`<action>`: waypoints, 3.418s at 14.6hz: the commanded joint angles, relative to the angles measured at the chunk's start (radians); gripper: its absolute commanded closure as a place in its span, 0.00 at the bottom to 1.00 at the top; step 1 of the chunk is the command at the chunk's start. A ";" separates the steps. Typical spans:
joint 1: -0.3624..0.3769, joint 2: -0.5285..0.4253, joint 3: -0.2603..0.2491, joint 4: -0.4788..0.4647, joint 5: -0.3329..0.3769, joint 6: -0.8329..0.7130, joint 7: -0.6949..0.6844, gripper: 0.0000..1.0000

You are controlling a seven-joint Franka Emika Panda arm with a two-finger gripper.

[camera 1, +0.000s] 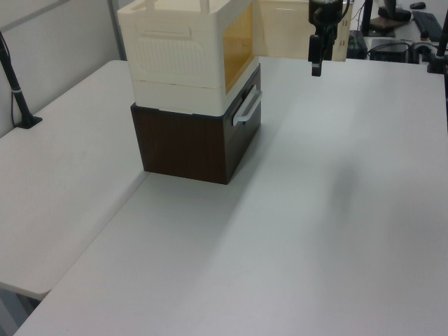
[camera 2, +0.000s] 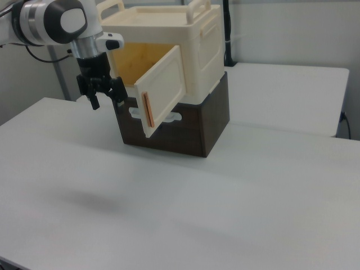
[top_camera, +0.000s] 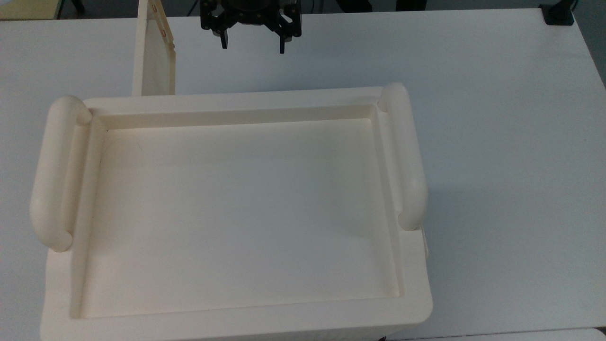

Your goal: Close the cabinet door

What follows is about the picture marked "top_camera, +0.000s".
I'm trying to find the cream cabinet door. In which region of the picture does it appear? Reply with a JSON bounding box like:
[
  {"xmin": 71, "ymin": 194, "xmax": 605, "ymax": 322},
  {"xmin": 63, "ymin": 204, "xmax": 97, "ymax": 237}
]
[{"xmin": 132, "ymin": 0, "xmax": 178, "ymax": 97}]

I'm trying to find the black table clamp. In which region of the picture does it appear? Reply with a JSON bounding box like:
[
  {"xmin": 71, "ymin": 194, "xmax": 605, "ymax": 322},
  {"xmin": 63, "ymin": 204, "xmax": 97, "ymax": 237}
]
[{"xmin": 539, "ymin": 0, "xmax": 578, "ymax": 27}]

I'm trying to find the cream cabinet carry handle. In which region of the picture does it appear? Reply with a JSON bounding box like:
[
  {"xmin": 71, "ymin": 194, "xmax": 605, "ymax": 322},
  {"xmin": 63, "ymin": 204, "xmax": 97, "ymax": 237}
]
[{"xmin": 29, "ymin": 95, "xmax": 93, "ymax": 253}]

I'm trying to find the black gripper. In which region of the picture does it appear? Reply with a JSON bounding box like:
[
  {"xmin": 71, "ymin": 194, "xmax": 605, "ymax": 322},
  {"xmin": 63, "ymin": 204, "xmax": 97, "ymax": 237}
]
[{"xmin": 199, "ymin": 0, "xmax": 303, "ymax": 54}]

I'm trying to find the yellow wooden desk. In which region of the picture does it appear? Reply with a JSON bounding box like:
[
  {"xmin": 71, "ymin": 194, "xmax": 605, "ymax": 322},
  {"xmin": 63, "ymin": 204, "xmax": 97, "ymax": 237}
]
[{"xmin": 0, "ymin": 0, "xmax": 65, "ymax": 21}]

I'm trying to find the cream plastic cabinet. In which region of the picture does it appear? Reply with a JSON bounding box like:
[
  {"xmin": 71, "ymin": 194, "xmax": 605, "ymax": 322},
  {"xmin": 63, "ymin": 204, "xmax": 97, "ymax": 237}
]
[{"xmin": 29, "ymin": 81, "xmax": 434, "ymax": 341}]

